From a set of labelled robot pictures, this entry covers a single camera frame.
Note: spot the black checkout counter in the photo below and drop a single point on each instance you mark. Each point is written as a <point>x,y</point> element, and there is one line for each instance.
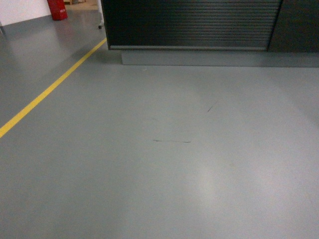
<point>244,25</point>

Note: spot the red fire extinguisher box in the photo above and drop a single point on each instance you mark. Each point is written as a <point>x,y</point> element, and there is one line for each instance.
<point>57,9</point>

